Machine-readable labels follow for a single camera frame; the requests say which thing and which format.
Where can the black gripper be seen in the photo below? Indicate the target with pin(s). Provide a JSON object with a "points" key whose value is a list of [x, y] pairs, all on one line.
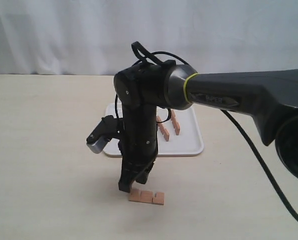
{"points": [[140, 147]]}

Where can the wooden notched stick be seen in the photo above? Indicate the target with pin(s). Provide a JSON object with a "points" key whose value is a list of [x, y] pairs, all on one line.
{"points": [[147, 197], [162, 129], [175, 123]]}

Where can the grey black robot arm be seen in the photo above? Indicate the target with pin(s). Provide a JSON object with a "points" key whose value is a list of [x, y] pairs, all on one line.
{"points": [[269, 97]]}

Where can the white rectangular tray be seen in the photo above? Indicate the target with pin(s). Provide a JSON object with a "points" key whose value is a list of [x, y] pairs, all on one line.
{"points": [[188, 143]]}

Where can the white curtain backdrop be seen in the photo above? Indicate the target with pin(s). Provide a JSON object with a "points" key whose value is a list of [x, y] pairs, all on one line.
{"points": [[94, 37]]}

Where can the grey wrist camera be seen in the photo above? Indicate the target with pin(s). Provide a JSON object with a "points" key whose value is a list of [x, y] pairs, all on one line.
{"points": [[107, 129]]}

